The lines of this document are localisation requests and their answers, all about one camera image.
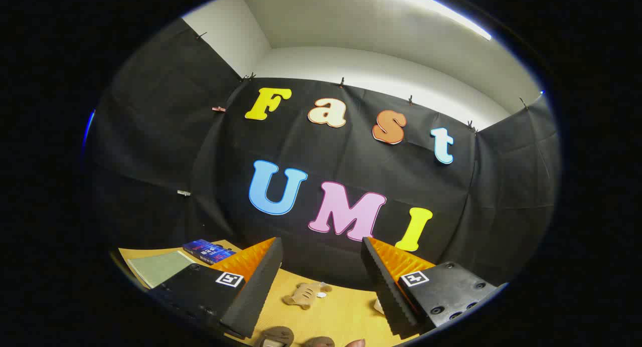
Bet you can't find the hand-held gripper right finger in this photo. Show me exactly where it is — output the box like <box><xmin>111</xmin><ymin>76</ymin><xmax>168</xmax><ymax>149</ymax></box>
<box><xmin>360</xmin><ymin>237</ymin><xmax>510</xmax><ymax>338</ymax></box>

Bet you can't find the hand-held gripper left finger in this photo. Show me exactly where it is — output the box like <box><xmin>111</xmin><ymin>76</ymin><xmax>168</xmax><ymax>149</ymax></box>
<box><xmin>148</xmin><ymin>237</ymin><xmax>284</xmax><ymax>340</ymax></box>

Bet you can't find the pale green fabric storage box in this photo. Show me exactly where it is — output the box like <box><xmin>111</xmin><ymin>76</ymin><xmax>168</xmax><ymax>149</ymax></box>
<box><xmin>124</xmin><ymin>250</ymin><xmax>199</xmax><ymax>289</ymax></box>

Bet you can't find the brown plush toy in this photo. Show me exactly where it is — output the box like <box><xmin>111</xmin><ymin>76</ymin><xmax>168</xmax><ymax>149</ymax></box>
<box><xmin>282</xmin><ymin>282</ymin><xmax>333</xmax><ymax>310</ymax></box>

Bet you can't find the dark blue book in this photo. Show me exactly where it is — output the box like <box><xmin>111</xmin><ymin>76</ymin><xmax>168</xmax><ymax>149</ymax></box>
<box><xmin>182</xmin><ymin>239</ymin><xmax>237</xmax><ymax>265</ymax></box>

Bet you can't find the black backdrop cloth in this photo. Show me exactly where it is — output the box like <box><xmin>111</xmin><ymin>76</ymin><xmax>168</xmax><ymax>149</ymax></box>
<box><xmin>88</xmin><ymin>19</ymin><xmax>561</xmax><ymax>292</ymax></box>

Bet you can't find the row of black clips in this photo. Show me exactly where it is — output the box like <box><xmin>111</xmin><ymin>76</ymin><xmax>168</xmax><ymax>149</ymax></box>
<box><xmin>195</xmin><ymin>31</ymin><xmax>530</xmax><ymax>133</ymax></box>

